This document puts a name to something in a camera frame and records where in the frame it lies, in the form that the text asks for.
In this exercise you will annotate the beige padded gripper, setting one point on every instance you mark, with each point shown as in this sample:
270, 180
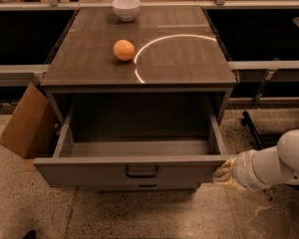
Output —
242, 170

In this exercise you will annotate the grey top drawer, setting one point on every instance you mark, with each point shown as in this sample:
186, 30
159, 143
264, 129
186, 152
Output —
136, 142

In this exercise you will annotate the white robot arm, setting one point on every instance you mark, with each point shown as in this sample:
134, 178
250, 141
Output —
260, 169

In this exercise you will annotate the grey cabinet with wood top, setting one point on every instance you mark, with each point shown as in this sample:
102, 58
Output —
175, 51

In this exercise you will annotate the black wheeled stand base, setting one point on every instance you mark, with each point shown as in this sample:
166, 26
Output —
261, 140

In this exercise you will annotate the orange fruit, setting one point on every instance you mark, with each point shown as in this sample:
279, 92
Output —
124, 50

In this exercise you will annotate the white ceramic bowl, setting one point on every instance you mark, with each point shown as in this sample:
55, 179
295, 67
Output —
126, 10

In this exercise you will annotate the brown cardboard box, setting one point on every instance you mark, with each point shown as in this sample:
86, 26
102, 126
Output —
31, 130

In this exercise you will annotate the lower drawer handle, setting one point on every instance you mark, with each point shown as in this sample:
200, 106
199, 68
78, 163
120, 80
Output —
147, 185

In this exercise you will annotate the black drawer handle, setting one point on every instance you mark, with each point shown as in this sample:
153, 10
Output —
141, 172

